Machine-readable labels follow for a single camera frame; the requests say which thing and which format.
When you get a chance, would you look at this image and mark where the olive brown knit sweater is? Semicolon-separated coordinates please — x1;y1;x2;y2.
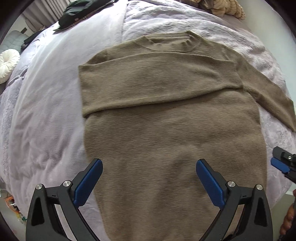
79;31;295;240

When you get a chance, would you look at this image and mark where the beige striped clothes pile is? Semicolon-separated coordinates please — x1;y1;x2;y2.
179;0;246;20

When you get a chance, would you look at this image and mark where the person's right hand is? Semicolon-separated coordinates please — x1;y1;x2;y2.
279;189;296;236

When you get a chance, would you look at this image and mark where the lavender fleece blanket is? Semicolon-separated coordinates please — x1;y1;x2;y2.
9;1;127;215

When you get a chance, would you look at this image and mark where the lavender embossed bed cover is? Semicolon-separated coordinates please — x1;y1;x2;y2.
1;1;290;194

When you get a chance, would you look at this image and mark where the round white pleated cushion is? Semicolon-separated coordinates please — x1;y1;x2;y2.
0;49;20;84

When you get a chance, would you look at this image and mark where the grey upholstered chair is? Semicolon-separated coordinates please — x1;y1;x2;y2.
0;30;29;54

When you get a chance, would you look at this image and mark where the dark green black garment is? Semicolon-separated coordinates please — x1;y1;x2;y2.
56;0;116;31

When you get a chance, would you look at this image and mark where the grey curtain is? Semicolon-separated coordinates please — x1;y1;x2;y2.
22;0;73;32

